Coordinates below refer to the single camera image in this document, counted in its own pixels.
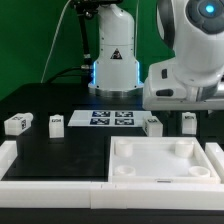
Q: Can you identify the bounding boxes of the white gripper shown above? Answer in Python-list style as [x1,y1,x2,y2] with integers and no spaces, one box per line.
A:
[142,62,224,111]

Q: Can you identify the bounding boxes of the white square table top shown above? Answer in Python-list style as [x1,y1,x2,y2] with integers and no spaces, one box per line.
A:
[108,136,221,184]

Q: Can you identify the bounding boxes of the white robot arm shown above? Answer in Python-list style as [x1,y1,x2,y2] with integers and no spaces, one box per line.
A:
[89,0,224,110]

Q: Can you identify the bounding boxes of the white tag sheet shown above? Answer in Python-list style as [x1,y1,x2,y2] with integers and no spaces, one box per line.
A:
[68,110,151,127]

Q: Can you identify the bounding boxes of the white U-shaped obstacle fence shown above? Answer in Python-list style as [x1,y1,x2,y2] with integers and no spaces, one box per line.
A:
[0,141,224,210]

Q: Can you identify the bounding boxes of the black cables at base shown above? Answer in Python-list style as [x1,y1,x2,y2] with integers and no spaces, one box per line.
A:
[46,66,93,84]

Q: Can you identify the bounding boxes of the grey cable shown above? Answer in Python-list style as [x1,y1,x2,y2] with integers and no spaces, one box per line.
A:
[40,0,73,84]

